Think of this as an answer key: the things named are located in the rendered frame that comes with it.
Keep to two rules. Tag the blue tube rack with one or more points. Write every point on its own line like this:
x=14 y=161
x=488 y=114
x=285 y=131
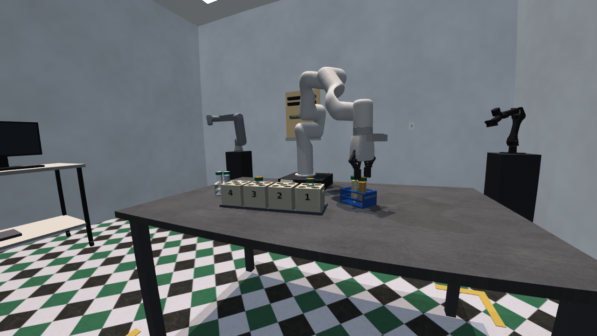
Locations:
x=368 y=199

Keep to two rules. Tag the clear tube with dark green cap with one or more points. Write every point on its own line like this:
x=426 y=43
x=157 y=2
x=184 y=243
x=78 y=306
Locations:
x=219 y=179

